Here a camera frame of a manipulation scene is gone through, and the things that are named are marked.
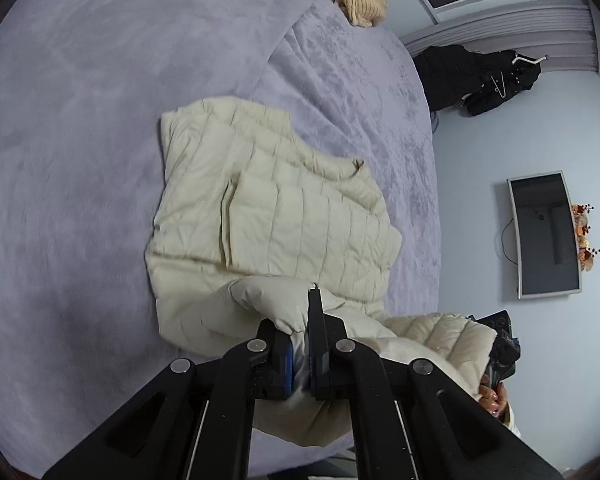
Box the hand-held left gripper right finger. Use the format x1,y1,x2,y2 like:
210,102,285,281
307,284,563,480

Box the purple plush blanket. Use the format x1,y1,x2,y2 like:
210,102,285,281
0,0,438,480

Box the artificial flower decoration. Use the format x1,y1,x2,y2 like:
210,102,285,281
571,203,600,273

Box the lilac pleated curtain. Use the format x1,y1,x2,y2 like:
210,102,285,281
400,0,600,73

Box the wall television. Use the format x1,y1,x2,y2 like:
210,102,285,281
506,170,582,301

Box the person's right hand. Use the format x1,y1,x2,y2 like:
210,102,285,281
477,380,508,423

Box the black hanging clothes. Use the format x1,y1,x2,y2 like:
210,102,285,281
412,44,542,117

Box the white clothes hanger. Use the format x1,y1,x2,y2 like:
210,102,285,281
512,51,550,67

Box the television cable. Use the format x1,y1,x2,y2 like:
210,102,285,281
499,220,520,266

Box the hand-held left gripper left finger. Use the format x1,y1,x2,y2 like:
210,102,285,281
42,319,295,480

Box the cream puffer jacket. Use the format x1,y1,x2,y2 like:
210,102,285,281
145,96,498,448

